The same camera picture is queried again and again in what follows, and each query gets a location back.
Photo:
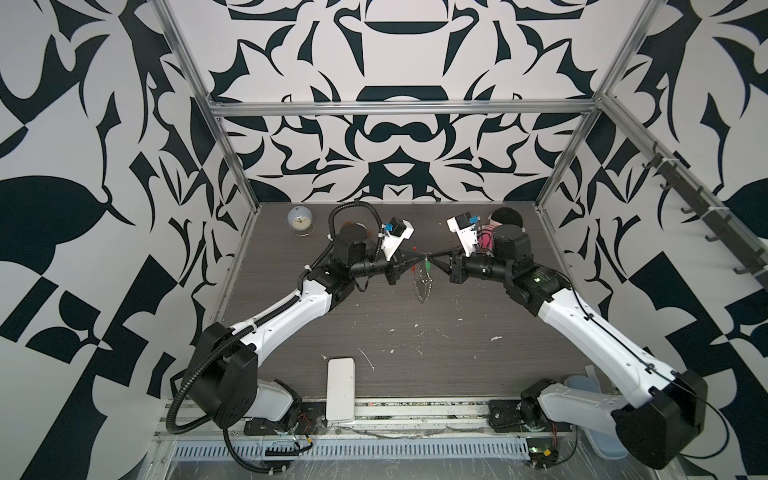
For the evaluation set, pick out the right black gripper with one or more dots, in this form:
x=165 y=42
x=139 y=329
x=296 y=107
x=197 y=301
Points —
x=458 y=268

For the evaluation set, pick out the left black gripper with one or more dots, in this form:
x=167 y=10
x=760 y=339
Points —
x=395 y=267

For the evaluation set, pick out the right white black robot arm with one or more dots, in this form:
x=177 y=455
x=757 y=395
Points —
x=658 y=410

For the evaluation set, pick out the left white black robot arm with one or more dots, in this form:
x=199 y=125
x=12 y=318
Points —
x=221 y=384

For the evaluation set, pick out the pink plush doll black hat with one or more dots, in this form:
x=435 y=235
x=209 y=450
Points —
x=499 y=217

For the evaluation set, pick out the white rectangular box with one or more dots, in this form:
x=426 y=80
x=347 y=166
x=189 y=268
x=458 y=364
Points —
x=340 y=392

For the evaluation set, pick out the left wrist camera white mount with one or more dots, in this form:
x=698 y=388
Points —
x=395 y=232

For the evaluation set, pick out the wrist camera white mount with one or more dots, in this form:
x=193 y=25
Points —
x=395 y=232
x=465 y=226

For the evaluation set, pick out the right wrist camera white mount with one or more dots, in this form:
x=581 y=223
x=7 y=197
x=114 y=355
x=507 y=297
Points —
x=465 y=226

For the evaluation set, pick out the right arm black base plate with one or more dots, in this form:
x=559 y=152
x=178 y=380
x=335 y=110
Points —
x=505 y=416

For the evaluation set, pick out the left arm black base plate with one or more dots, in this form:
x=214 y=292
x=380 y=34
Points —
x=304 y=419

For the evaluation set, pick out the black wall hook rack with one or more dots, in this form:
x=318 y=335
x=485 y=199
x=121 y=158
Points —
x=702 y=204

